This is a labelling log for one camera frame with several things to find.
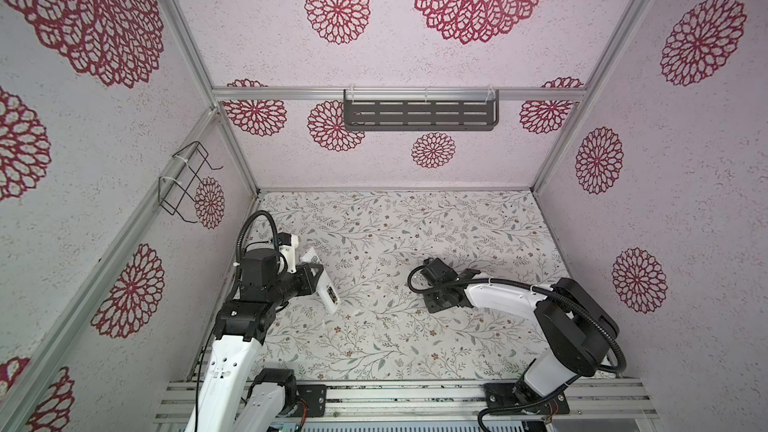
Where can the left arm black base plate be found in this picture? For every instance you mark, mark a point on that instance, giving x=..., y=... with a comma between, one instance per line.
x=305, y=401

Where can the black wire wall basket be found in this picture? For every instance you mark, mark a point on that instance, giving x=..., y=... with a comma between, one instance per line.
x=193, y=194

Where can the white remote control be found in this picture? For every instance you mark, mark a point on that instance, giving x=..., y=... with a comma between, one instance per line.
x=324, y=282

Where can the black AAA battery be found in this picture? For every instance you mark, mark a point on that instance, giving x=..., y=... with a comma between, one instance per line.
x=332, y=297

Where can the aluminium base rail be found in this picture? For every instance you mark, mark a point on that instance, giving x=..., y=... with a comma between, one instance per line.
x=462, y=400

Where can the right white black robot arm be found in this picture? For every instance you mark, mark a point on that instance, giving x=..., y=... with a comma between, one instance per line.
x=581, y=337

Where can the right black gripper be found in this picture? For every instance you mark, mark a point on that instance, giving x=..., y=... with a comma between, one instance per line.
x=429, y=305

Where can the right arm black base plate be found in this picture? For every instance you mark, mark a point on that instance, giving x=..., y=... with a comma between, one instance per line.
x=507, y=398

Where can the grey slotted wall shelf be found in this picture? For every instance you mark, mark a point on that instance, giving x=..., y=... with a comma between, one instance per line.
x=419, y=115

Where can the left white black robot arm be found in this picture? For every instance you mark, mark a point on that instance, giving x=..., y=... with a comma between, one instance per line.
x=223, y=401

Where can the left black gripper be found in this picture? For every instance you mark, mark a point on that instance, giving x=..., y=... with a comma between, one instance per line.
x=309, y=283

